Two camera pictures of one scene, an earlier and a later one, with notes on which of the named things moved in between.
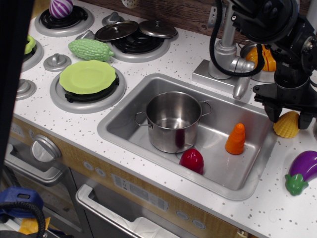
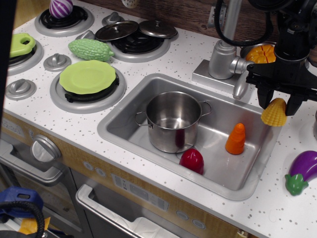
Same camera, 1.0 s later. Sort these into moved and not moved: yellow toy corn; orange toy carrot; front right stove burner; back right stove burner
Moved: yellow toy corn
Not moved: front right stove burner; orange toy carrot; back right stove burner
